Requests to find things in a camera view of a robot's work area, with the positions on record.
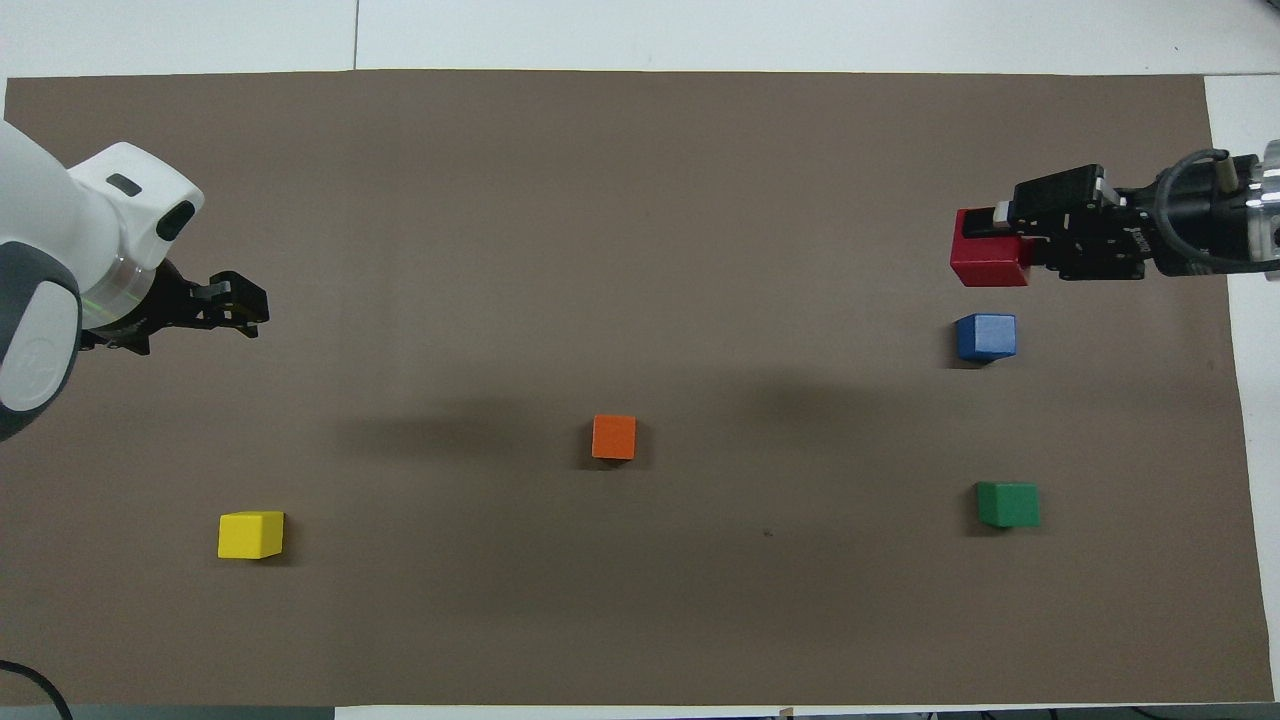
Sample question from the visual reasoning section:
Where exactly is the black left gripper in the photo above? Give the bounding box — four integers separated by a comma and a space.
85, 262, 269, 356

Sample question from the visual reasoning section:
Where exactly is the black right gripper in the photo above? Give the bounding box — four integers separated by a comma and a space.
962, 160, 1259, 283

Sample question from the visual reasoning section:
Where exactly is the red wooden block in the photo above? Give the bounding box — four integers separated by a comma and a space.
950, 208, 1031, 288

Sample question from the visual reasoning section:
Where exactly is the blue wooden block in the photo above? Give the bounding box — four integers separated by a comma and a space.
955, 313, 1018, 362

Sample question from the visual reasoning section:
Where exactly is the yellow wooden block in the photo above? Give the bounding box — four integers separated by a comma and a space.
217, 510, 286, 561

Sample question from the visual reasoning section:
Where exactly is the green wooden block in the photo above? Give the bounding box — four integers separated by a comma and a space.
976, 481, 1041, 529

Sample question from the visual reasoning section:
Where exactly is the orange wooden block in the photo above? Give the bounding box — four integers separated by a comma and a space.
591, 414, 638, 461

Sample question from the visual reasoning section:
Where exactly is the brown table mat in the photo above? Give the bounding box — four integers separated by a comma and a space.
0, 68, 1276, 709

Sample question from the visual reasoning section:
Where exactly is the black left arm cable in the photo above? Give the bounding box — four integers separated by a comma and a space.
0, 658, 74, 720

